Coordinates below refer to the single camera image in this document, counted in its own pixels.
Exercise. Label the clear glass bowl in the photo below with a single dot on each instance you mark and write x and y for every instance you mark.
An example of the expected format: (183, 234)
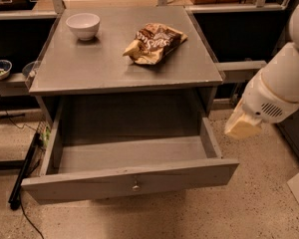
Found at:
(30, 70)

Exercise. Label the white ceramic bowl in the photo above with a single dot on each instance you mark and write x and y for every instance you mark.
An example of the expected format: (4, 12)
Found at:
(84, 26)

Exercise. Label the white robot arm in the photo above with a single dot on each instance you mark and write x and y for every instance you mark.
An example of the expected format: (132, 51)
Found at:
(281, 74)

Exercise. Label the blue patterned bowl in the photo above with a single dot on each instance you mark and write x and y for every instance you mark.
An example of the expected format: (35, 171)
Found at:
(5, 68)

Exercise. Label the black bar on floor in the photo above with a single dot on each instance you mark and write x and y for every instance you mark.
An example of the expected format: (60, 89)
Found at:
(14, 199)

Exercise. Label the grey top drawer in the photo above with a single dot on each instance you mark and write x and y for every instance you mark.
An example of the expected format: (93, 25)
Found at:
(122, 145)

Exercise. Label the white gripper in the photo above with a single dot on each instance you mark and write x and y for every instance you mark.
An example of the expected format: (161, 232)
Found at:
(263, 101)

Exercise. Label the grey drawer cabinet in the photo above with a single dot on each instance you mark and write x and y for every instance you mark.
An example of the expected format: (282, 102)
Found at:
(90, 83)

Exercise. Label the brown chip bag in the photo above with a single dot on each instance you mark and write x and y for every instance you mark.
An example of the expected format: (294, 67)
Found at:
(153, 42)

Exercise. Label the grey side shelf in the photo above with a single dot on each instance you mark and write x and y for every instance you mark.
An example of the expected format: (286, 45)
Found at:
(239, 72)

